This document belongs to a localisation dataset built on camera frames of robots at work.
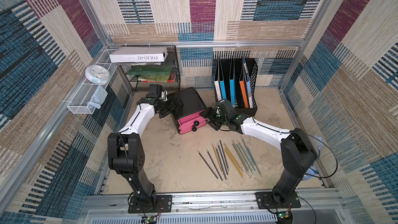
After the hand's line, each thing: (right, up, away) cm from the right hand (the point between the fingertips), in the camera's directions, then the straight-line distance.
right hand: (201, 116), depth 86 cm
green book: (-33, +28, +11) cm, 44 cm away
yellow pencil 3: (+18, -23, +2) cm, 30 cm away
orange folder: (+23, +16, +1) cm, 28 cm away
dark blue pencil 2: (+11, -25, 0) cm, 28 cm away
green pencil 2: (+25, -24, +1) cm, 34 cm away
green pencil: (+22, -23, +1) cm, 32 cm away
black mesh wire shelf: (-24, +25, +17) cm, 39 cm away
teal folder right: (+17, +18, -1) cm, 25 cm away
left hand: (-14, +5, +5) cm, 16 cm away
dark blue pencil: (+4, -26, -1) cm, 26 cm away
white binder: (+8, +19, -3) cm, 21 cm away
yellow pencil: (+9, -24, +1) cm, 25 cm away
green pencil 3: (+28, -22, +3) cm, 36 cm away
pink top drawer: (-2, -1, -1) cm, 3 cm away
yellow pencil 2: (+22, -32, -6) cm, 39 cm away
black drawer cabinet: (-5, +8, +5) cm, 11 cm away
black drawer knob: (-4, -7, +9) cm, 13 cm away
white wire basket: (-54, +6, -17) cm, 57 cm away
